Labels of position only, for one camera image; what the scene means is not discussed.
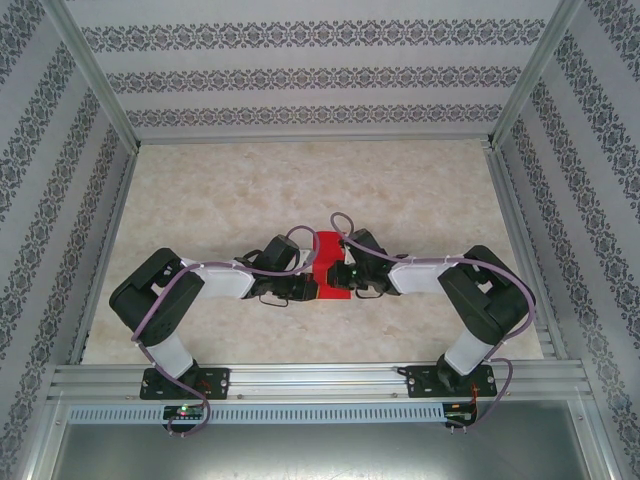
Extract red square paper sheet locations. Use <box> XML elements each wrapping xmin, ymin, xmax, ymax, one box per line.
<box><xmin>310</xmin><ymin>229</ymin><xmax>355</xmax><ymax>303</ymax></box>

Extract grey metal sheet panel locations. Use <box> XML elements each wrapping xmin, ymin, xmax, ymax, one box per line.
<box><xmin>49</xmin><ymin>422</ymin><xmax>594</xmax><ymax>480</ymax></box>

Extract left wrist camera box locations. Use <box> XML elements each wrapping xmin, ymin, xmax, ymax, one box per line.
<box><xmin>298</xmin><ymin>246</ymin><xmax>322</xmax><ymax>274</ymax></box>

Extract aluminium mounting rail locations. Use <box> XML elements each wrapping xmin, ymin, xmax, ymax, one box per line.
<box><xmin>47</xmin><ymin>362</ymin><xmax>595</xmax><ymax>402</ymax></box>

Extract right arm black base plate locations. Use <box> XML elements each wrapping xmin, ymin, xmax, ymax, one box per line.
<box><xmin>405</xmin><ymin>364</ymin><xmax>497</xmax><ymax>400</ymax></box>

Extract slotted grey cable duct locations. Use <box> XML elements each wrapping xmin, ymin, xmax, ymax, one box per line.
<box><xmin>67</xmin><ymin>403</ymin><xmax>446</xmax><ymax>424</ymax></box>

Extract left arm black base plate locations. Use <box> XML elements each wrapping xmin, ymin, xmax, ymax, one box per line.
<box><xmin>139</xmin><ymin>367</ymin><xmax>232</xmax><ymax>401</ymax></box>

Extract aluminium table side rail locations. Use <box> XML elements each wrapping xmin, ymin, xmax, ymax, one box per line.
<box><xmin>482</xmin><ymin>144</ymin><xmax>569</xmax><ymax>359</ymax></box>
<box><xmin>67</xmin><ymin>149</ymin><xmax>140</xmax><ymax>366</ymax></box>

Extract aluminium frame post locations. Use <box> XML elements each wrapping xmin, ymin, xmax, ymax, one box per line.
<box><xmin>487</xmin><ymin>0</ymin><xmax>585</xmax><ymax>150</ymax></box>
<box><xmin>43</xmin><ymin>0</ymin><xmax>142</xmax><ymax>151</ymax></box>

